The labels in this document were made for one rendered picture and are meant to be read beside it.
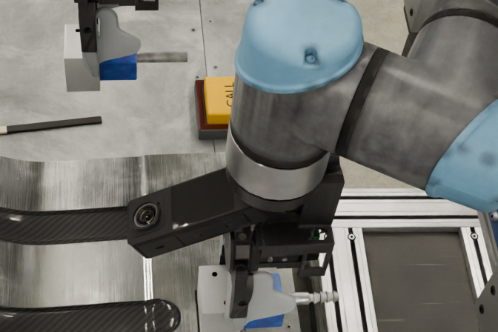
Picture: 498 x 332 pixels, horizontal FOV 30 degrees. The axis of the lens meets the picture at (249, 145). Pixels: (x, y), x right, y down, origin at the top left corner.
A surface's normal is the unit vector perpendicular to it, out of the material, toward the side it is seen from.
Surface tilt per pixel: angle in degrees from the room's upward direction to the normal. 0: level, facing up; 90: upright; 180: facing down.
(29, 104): 0
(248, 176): 90
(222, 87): 0
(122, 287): 2
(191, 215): 30
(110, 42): 79
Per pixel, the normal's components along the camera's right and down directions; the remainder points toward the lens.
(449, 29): -0.34, -0.72
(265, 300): 0.11, 0.68
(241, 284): 0.13, 0.45
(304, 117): -0.39, 0.58
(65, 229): 0.03, -0.57
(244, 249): 0.14, 0.04
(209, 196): -0.41, -0.53
